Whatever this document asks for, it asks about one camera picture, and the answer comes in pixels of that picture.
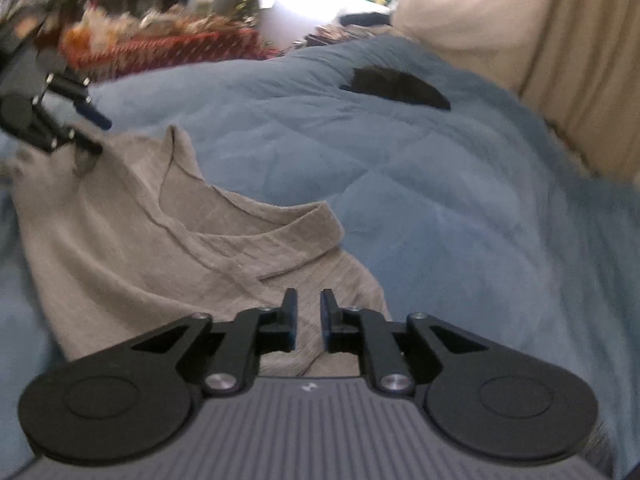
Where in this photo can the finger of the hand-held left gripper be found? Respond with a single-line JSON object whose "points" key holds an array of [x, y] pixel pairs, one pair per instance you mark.
{"points": [[97, 117], [90, 155]]}

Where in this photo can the blue fleece blanket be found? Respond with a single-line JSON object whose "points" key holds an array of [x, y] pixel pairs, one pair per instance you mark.
{"points": [[450, 210]]}

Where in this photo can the black cloth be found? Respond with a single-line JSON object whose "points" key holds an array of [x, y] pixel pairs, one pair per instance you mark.
{"points": [[395, 87]]}

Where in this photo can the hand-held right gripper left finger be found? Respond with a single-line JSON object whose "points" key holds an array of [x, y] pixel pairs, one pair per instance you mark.
{"points": [[292, 320]]}

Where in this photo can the beige curtain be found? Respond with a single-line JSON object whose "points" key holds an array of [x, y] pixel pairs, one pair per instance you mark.
{"points": [[590, 60]]}

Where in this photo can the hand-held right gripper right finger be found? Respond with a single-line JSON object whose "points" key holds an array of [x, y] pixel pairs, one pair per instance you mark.
{"points": [[326, 320]]}

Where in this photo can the grey ribbed sweater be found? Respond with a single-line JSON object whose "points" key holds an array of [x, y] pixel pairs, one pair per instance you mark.
{"points": [[150, 240]]}

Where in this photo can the red patterned cloth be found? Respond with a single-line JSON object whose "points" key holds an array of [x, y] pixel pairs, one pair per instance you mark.
{"points": [[175, 47]]}

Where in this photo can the white sheer curtain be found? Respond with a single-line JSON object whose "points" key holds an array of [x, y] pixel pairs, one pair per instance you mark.
{"points": [[470, 5]]}

